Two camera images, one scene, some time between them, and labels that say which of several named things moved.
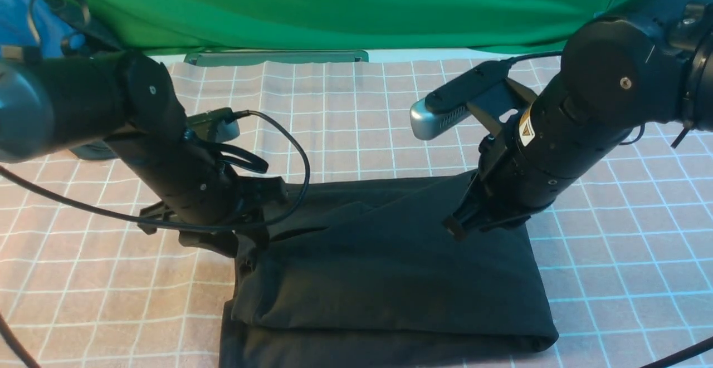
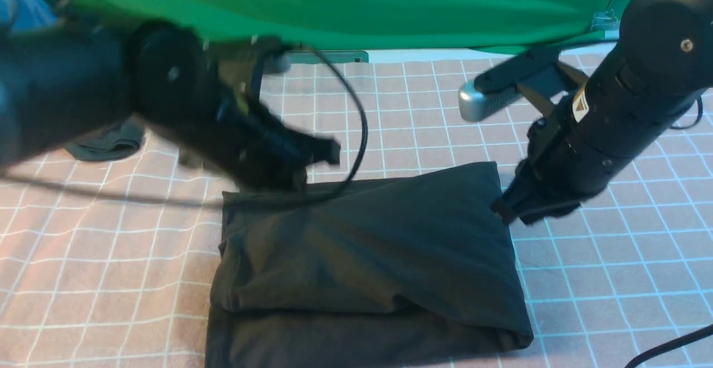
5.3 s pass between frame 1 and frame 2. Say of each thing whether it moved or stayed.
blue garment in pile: stayed
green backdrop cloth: stayed
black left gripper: moved
